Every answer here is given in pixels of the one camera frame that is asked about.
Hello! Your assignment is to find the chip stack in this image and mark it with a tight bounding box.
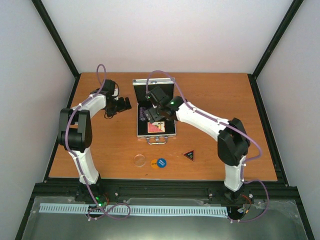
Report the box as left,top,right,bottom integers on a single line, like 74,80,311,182
138,107,148,121

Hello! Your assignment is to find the red playing card deck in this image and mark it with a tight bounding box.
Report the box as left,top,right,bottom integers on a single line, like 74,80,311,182
147,121,166,133

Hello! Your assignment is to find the aluminium poker case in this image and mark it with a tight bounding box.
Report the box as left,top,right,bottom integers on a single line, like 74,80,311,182
132,77,177,145

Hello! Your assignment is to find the clear round tube lid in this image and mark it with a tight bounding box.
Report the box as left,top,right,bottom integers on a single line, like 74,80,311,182
133,154,146,167

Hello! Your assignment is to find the orange round button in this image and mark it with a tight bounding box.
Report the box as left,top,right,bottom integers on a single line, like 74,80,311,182
150,159,159,169

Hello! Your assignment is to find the blue small blind button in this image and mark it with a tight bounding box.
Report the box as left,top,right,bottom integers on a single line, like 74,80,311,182
156,158,167,168

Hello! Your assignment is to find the black triangular dealer button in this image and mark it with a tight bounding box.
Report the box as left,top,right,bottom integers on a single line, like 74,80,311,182
183,150,195,162

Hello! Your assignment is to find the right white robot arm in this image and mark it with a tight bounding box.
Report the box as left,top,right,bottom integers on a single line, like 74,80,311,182
145,87,251,203

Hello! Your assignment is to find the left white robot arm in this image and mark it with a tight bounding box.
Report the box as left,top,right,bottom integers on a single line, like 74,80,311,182
57,79,132,202

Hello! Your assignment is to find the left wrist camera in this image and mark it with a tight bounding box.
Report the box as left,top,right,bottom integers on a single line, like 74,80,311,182
112,88,119,98

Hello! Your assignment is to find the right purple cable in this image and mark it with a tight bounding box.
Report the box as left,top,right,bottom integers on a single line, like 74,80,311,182
145,70,270,224

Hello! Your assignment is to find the purple cable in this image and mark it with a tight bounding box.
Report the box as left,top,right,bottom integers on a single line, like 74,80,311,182
64,63,132,222
145,70,270,224

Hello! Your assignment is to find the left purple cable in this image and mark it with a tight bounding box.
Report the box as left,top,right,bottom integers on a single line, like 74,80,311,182
64,63,132,222

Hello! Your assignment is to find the light blue cable duct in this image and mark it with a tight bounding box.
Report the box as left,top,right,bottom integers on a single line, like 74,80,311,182
38,203,228,218

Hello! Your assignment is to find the black aluminium frame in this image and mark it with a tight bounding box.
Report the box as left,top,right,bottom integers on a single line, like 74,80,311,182
15,0,315,240

